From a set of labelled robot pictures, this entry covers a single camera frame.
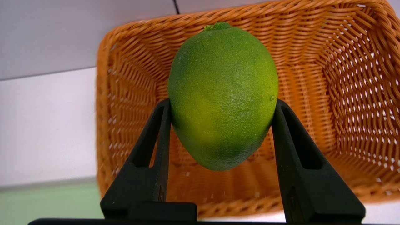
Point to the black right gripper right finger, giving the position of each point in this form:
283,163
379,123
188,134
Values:
309,181

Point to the light green plastic tray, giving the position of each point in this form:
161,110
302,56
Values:
47,203

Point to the orange wicker basket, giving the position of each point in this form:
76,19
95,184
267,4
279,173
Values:
343,78

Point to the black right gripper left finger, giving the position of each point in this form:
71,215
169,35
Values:
147,175

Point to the green mango fruit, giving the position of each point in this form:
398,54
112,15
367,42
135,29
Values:
222,100

